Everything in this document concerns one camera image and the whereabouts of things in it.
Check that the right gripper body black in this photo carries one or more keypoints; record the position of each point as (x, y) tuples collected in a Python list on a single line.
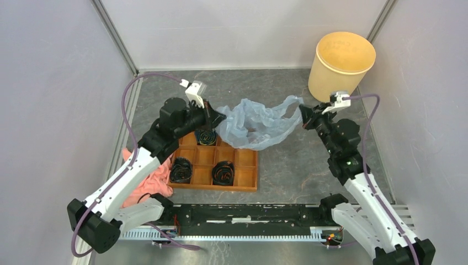
[(318, 118)]

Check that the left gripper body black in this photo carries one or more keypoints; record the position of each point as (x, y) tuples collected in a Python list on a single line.
[(201, 119)]

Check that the light blue plastic trash bag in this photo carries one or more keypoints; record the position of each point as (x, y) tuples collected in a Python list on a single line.
[(251, 125)]

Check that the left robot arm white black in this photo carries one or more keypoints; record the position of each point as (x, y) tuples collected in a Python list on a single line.
[(100, 219)]

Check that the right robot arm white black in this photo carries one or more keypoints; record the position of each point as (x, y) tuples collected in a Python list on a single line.
[(377, 227)]

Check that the yellow round trash bin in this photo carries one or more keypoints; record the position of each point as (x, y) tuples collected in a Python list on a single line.
[(341, 61)]

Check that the orange compartment tray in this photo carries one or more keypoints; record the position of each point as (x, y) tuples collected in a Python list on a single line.
[(204, 161)]

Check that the black orange rolled belt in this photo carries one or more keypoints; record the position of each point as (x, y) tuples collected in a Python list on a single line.
[(223, 173)]

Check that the black rolled belt left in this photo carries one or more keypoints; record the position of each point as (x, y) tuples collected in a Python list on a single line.
[(181, 171)]

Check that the pink cloth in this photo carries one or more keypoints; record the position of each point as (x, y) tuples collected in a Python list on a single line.
[(155, 182)]

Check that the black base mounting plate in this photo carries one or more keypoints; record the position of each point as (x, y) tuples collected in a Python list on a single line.
[(244, 219)]

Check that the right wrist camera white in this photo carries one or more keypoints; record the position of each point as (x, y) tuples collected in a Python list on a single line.
[(339, 100)]

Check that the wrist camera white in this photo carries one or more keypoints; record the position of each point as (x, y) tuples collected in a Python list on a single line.
[(194, 92), (339, 100)]

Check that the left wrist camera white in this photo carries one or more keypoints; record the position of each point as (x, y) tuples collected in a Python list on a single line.
[(194, 92)]

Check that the aluminium frame rail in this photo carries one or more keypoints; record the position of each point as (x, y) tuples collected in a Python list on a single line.
[(150, 232)]

